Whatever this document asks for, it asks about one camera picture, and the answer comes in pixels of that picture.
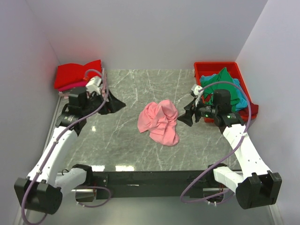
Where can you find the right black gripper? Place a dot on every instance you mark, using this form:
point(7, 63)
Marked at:
point(186, 117)

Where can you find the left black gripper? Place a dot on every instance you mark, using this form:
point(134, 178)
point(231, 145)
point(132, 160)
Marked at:
point(113, 105)

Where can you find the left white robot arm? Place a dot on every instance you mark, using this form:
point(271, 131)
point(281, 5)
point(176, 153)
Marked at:
point(42, 190)

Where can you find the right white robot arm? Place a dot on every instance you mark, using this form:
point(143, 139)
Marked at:
point(257, 186)

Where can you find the folded magenta t shirt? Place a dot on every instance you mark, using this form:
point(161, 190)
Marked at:
point(72, 85)

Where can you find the folded grey t shirt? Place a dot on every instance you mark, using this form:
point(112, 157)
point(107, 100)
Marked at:
point(103, 75)

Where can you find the red plastic bin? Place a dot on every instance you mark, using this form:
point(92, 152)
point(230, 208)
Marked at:
point(209, 68)

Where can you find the folded light pink t shirt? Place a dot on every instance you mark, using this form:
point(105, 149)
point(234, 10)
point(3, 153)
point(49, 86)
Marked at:
point(90, 73)

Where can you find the folded beige t shirt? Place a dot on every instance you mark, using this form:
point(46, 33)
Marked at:
point(64, 94)

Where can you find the blue t shirt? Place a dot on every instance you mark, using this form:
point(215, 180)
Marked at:
point(238, 100)

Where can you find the folded red t shirt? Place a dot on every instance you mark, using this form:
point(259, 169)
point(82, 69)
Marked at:
point(72, 72)

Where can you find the dark red t shirt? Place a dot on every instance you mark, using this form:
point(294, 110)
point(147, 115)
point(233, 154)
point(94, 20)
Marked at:
point(245, 112)

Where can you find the black base beam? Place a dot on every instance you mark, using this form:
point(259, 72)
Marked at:
point(128, 184)

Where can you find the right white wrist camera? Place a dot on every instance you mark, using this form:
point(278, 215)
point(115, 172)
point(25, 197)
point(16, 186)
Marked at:
point(196, 92)

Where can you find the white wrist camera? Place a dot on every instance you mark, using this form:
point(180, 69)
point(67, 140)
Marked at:
point(94, 85)
point(196, 92)

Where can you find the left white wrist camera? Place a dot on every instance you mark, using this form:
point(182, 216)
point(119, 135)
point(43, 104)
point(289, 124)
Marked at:
point(94, 85)

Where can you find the aluminium rail frame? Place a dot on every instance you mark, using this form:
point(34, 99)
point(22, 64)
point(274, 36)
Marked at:
point(43, 189)

